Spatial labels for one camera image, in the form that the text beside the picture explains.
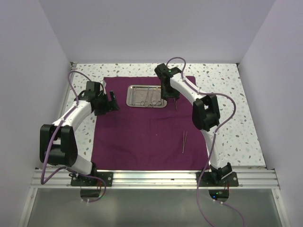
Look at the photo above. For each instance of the aluminium rail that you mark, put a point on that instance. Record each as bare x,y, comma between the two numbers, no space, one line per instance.
67,88
249,178

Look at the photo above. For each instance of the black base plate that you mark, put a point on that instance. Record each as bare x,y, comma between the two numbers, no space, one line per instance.
84,181
208,181

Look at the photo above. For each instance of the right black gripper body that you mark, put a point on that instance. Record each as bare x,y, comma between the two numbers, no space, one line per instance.
167,91

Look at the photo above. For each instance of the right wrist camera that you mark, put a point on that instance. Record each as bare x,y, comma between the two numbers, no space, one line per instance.
162,71

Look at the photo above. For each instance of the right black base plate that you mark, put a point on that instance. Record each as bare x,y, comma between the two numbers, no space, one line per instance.
208,181

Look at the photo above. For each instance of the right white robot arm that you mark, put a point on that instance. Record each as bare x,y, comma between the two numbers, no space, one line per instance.
205,116

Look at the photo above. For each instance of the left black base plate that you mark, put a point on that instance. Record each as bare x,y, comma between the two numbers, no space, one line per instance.
84,181

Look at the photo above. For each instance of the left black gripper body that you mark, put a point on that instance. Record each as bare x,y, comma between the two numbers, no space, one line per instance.
104,105

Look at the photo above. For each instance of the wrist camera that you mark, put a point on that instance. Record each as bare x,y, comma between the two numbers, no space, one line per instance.
162,71
94,89

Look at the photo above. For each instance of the purple surgical drape cloth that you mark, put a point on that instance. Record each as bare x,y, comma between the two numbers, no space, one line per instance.
148,139

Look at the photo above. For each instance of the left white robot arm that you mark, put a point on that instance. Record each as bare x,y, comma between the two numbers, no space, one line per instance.
58,146

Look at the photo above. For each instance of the aluminium front rail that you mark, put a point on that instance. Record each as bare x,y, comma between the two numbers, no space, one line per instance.
249,178

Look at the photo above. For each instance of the aluminium left side rail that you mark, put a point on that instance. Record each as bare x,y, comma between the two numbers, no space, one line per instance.
67,88

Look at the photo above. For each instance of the stainless steel instrument tray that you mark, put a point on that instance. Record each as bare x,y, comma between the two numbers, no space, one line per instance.
139,96

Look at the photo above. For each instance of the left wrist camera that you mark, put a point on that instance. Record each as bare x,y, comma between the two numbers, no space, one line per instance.
94,89

